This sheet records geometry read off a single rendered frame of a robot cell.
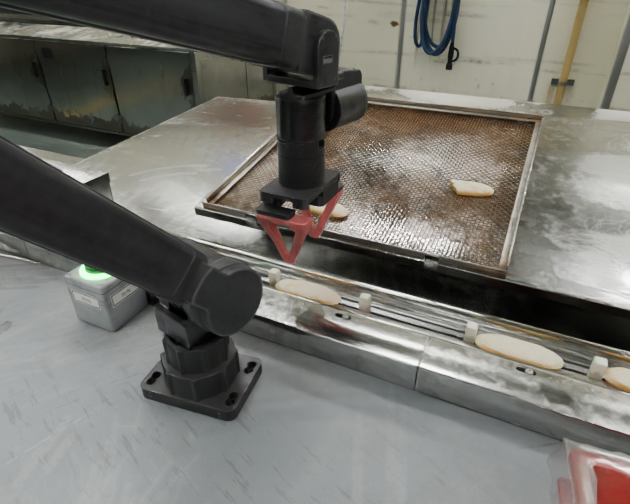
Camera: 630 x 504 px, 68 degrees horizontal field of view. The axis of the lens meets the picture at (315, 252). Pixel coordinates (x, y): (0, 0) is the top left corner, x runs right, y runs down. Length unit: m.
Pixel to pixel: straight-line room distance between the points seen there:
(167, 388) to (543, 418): 0.41
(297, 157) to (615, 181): 0.58
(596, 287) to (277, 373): 0.43
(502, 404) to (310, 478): 0.22
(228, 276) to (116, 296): 0.25
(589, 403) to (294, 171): 0.40
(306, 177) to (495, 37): 3.74
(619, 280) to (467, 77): 3.66
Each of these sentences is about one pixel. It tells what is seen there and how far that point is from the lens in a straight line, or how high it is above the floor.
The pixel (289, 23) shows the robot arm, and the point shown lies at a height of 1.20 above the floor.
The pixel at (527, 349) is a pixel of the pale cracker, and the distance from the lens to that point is 0.61.
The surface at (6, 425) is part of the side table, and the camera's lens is 0.64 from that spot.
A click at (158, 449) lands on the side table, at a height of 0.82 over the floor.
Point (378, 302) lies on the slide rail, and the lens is 0.65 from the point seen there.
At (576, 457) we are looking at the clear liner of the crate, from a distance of 0.44.
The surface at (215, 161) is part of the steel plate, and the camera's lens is 1.24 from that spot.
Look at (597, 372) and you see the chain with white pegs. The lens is 0.63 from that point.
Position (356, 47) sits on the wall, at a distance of 4.52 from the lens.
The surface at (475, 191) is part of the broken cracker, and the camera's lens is 0.82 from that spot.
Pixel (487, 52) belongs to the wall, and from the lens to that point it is 4.25.
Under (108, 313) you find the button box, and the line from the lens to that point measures 0.68.
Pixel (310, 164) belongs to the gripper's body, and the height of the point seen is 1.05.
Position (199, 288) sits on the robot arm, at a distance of 0.44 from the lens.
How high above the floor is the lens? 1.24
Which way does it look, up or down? 31 degrees down
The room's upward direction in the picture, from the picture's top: straight up
